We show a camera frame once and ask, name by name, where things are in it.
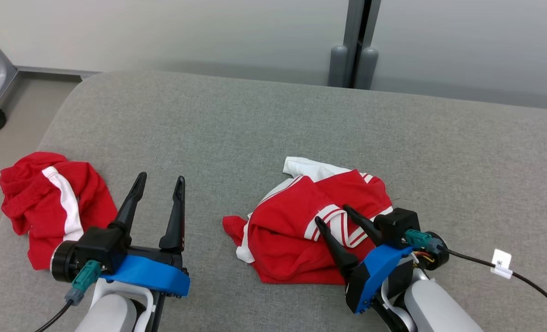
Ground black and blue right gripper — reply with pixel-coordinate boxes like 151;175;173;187
314;204;417;316

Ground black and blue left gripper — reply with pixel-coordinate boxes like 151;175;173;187
100;172;191;299

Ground red shirt with white trim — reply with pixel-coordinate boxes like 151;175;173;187
223;156;394;285

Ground red shorts with white stripe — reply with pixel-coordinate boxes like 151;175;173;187
0;152;118;271

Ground teal right cable connector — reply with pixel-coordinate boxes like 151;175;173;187
405;229;440;253

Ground teal cable connector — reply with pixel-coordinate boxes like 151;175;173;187
405;229;440;253
65;260;103;306

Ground teal left cable connector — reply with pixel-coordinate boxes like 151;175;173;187
65;260;103;306

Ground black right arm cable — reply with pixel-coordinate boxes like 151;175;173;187
437;247;547;321

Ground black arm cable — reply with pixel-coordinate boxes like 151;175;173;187
34;300;73;332
437;247;547;321

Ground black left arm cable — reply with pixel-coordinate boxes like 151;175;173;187
34;300;73;332

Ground white cable tag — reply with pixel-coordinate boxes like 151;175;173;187
490;249;513;279

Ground grey rounded post bumper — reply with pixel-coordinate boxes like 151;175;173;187
328;45;349;88
355;47;379;90

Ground grey partition post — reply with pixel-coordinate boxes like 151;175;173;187
342;0;382;90

